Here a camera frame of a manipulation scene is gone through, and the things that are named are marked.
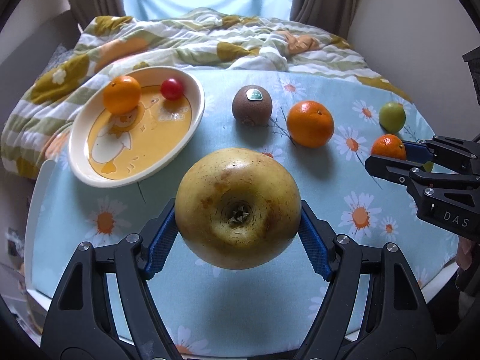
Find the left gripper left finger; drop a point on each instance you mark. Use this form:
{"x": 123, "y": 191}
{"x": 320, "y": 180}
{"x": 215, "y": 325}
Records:
{"x": 103, "y": 308}

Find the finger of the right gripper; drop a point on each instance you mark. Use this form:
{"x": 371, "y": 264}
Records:
{"x": 463, "y": 179}
{"x": 442, "y": 149}

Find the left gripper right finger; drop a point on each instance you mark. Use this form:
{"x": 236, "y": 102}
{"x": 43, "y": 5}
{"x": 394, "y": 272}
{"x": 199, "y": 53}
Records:
{"x": 396, "y": 322}

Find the small mandarin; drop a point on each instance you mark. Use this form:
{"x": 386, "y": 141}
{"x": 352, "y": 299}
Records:
{"x": 390, "y": 146}

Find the green apple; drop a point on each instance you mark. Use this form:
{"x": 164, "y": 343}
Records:
{"x": 392, "y": 117}

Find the large orange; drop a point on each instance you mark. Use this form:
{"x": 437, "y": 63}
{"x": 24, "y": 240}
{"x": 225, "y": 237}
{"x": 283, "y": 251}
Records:
{"x": 310, "y": 124}

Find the brown kiwi with sticker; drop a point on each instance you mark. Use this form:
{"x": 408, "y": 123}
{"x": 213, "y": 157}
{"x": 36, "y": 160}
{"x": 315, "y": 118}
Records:
{"x": 252, "y": 106}

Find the red cherry tomato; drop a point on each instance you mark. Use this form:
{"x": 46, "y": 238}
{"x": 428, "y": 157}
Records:
{"x": 172, "y": 89}

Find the cream duck print bowl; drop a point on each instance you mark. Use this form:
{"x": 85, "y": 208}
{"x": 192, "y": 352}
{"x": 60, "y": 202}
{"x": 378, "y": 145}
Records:
{"x": 107, "y": 151}

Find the green striped floral quilt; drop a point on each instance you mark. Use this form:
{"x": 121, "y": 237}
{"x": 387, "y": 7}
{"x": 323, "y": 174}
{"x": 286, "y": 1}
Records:
{"x": 39, "y": 124}

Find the grey bed headboard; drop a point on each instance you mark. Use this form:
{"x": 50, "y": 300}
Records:
{"x": 22, "y": 67}

